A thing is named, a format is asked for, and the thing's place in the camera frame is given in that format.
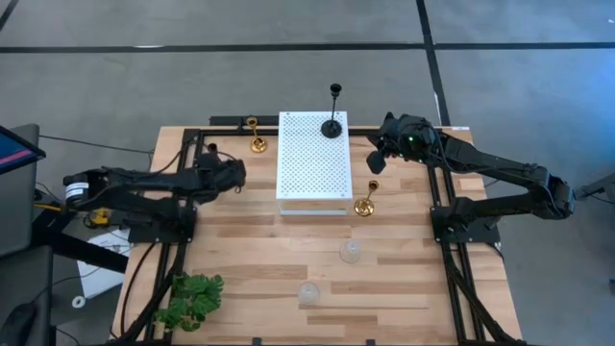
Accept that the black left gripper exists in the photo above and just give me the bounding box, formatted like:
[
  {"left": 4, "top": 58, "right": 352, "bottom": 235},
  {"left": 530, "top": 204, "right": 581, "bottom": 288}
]
[{"left": 196, "top": 153, "right": 247, "bottom": 203}]

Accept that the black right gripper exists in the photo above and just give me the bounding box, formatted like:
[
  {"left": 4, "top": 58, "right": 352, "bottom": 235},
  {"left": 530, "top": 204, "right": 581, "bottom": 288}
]
[{"left": 365, "top": 111, "right": 439, "bottom": 175}]

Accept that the gold candlestick holder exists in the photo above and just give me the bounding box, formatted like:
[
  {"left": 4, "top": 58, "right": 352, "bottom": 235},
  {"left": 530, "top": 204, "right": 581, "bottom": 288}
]
[
  {"left": 353, "top": 179, "right": 381, "bottom": 218},
  {"left": 245, "top": 115, "right": 269, "bottom": 155}
]

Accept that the tall black candlestick holder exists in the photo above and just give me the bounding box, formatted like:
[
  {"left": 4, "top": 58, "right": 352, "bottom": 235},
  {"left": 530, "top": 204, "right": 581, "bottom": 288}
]
[{"left": 320, "top": 83, "right": 344, "bottom": 140}]

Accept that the clear ribbed glass candle holder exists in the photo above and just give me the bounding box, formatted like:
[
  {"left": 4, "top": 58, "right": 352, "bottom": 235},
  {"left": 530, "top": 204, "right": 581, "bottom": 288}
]
[
  {"left": 338, "top": 239, "right": 362, "bottom": 264},
  {"left": 297, "top": 282, "right": 322, "bottom": 307}
]

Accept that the white perforated metal riser shelf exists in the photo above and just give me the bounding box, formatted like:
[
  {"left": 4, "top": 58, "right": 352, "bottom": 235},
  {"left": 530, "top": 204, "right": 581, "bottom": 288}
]
[{"left": 275, "top": 111, "right": 355, "bottom": 216}]

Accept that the green artificial leaf plant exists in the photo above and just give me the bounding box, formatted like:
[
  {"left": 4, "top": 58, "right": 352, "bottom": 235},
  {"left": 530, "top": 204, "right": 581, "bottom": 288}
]
[{"left": 153, "top": 272, "right": 226, "bottom": 334}]

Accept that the white paper sheet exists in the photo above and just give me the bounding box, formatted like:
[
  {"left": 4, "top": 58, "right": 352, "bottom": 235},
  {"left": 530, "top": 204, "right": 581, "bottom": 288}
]
[{"left": 76, "top": 228, "right": 134, "bottom": 299}]

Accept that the black desk foot beam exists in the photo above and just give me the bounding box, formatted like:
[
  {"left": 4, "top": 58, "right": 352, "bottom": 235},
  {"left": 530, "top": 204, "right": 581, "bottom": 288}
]
[{"left": 31, "top": 206, "right": 131, "bottom": 275}]

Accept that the monitor with stand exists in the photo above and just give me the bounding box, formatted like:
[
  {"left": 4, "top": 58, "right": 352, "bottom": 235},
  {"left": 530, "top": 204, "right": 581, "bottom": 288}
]
[{"left": 0, "top": 123, "right": 42, "bottom": 259}]

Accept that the thin black floor cable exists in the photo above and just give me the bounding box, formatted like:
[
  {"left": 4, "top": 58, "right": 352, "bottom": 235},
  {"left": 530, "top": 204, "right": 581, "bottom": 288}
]
[{"left": 37, "top": 134, "right": 156, "bottom": 156}]

